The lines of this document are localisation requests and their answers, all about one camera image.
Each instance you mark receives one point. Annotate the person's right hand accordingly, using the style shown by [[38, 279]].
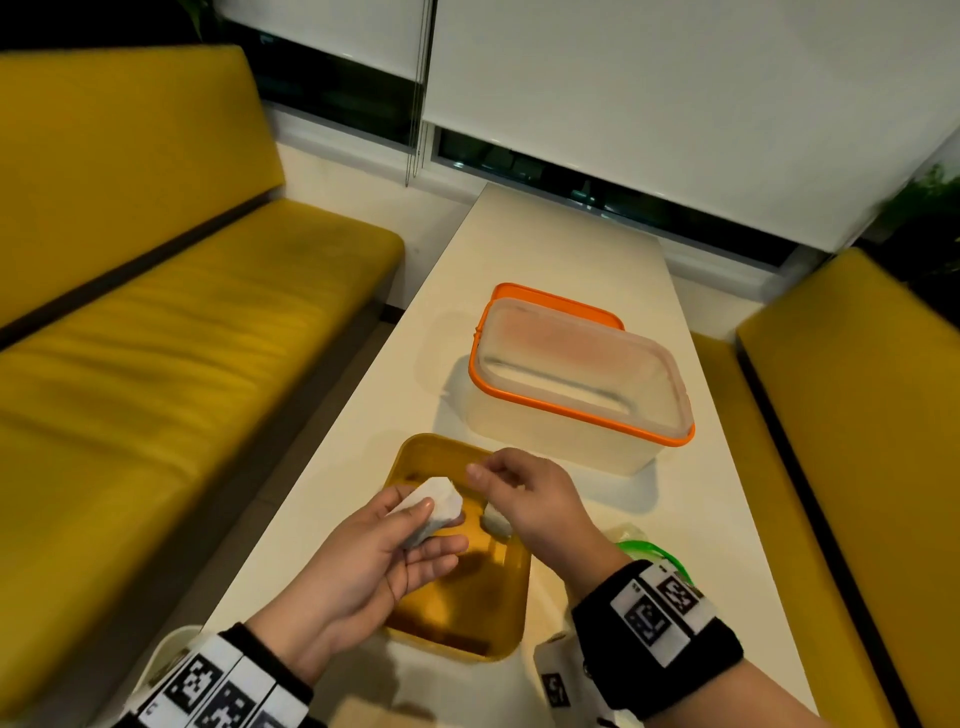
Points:
[[547, 517]]

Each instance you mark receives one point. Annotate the person's left hand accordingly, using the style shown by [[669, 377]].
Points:
[[367, 562]]

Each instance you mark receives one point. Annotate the clear plastic bag green zip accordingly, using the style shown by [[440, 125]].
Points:
[[637, 546]]

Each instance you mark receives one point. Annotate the translucent yellow tray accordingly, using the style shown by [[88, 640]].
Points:
[[465, 607]]

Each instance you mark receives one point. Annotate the person's left forearm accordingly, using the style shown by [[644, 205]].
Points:
[[292, 637]]

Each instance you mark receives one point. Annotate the person's right forearm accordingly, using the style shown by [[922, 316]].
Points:
[[735, 705]]

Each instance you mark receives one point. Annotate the clear container orange rim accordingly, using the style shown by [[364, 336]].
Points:
[[540, 442]]

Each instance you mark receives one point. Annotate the black right wrist marker band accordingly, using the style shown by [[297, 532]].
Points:
[[675, 652]]

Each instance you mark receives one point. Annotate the black wrist marker band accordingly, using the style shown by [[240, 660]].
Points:
[[217, 682], [675, 652]]

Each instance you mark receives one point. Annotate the black left wrist marker band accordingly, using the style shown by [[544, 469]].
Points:
[[217, 682]]

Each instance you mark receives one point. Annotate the orange container lid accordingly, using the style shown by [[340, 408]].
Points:
[[555, 300]]

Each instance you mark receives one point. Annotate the dark window pane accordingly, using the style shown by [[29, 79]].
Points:
[[322, 97], [600, 199]]

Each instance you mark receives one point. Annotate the white roller blind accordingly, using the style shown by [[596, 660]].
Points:
[[675, 97], [337, 30]]

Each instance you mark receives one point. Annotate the green artificial plants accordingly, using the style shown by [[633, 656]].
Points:
[[930, 202]]

